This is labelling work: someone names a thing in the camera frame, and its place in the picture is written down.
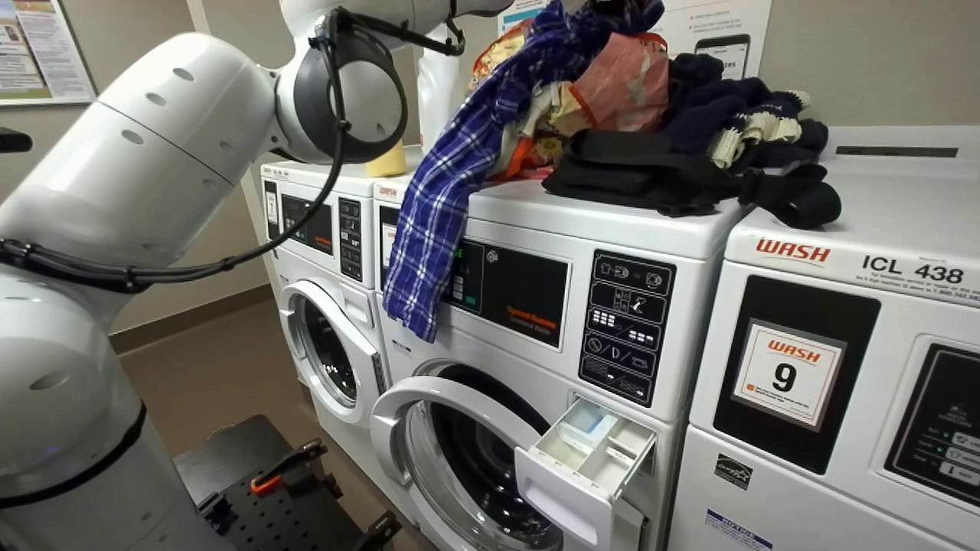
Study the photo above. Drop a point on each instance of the blue checked shirt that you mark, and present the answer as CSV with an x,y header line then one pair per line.
x,y
439,204

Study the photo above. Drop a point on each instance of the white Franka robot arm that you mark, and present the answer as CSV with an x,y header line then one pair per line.
x,y
155,156

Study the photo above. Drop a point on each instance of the pink mesh laundry bag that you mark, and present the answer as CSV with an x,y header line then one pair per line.
x,y
623,80

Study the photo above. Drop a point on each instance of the white washer number 8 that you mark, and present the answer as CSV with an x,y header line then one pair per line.
x,y
480,354

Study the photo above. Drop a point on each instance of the orange cloth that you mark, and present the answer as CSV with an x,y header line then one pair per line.
x,y
523,161

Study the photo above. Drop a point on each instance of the white round washer door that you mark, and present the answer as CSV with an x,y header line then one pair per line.
x,y
409,397
326,354

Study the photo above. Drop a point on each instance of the cream cloth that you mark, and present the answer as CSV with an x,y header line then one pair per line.
x,y
547,110

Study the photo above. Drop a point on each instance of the white washer without number sign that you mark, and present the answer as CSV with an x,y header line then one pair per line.
x,y
308,270

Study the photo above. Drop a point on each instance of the black garment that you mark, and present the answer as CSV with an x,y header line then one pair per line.
x,y
654,171

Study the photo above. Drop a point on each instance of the white detergent drawer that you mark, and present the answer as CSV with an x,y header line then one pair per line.
x,y
583,460

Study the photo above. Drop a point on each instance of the cream socks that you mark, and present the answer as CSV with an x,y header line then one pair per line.
x,y
753,127

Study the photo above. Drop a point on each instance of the white washer number 9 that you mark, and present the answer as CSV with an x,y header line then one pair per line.
x,y
919,204

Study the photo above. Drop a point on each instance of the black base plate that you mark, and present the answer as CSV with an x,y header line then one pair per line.
x,y
286,523

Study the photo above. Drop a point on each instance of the white wall notice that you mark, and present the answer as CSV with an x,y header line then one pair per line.
x,y
716,20

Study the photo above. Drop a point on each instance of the black camera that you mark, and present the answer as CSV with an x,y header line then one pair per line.
x,y
12,141

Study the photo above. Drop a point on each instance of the grey framed wall poster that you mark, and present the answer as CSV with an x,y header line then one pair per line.
x,y
31,50

